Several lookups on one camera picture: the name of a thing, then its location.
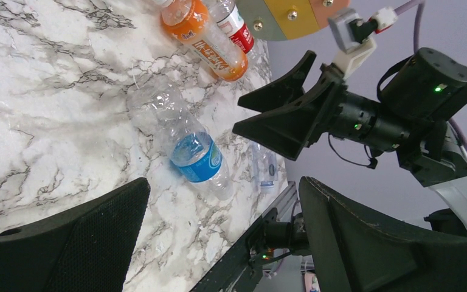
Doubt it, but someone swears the orange drink bottle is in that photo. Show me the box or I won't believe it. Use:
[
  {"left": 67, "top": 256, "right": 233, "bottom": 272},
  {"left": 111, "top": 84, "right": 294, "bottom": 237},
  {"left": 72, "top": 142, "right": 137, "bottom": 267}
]
[{"left": 153, "top": 0, "right": 248, "bottom": 82}]

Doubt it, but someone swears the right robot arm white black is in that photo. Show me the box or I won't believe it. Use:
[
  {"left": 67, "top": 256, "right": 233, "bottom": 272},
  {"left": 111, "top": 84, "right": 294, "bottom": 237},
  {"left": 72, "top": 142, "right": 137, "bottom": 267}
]
[{"left": 233, "top": 47, "right": 467, "bottom": 231}]

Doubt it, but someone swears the clear bottle bright blue label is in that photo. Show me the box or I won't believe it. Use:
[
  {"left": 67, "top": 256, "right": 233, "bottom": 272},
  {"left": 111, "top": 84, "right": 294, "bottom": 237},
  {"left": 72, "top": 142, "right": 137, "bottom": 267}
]
[{"left": 126, "top": 77, "right": 233, "bottom": 200}]

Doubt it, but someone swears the clear bottle red white label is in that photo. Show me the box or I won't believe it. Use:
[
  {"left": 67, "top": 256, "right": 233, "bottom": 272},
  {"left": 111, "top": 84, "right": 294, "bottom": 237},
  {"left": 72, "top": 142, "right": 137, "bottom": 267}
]
[{"left": 202, "top": 0, "right": 264, "bottom": 71}]

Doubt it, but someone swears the white cylindrical container orange lid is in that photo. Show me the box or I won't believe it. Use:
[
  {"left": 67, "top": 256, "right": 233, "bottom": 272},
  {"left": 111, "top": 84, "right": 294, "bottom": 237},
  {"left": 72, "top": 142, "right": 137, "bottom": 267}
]
[{"left": 235, "top": 0, "right": 350, "bottom": 41}]

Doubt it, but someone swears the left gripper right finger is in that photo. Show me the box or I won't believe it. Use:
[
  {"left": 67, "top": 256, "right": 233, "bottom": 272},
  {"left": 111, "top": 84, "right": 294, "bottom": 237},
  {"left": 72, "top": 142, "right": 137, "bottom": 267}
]
[{"left": 299, "top": 176, "right": 467, "bottom": 291}]

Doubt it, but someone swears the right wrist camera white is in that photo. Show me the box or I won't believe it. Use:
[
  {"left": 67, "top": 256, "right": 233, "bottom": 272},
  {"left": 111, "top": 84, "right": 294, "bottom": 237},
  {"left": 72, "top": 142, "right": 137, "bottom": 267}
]
[{"left": 328, "top": 7, "right": 398, "bottom": 80}]

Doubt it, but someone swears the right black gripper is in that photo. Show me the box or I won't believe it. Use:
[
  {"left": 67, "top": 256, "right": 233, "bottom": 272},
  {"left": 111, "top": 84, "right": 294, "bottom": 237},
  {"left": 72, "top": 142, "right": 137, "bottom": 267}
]
[{"left": 232, "top": 47, "right": 467, "bottom": 161}]

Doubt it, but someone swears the small clear bottle blue cap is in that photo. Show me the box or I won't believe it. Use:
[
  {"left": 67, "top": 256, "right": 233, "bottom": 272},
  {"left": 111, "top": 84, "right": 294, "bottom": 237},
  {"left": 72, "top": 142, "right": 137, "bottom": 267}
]
[{"left": 251, "top": 142, "right": 278, "bottom": 190}]

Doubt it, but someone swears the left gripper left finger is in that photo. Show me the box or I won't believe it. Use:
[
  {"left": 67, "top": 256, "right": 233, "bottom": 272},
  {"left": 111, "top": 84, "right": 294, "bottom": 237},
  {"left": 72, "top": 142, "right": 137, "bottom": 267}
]
[{"left": 0, "top": 178, "right": 150, "bottom": 291}]

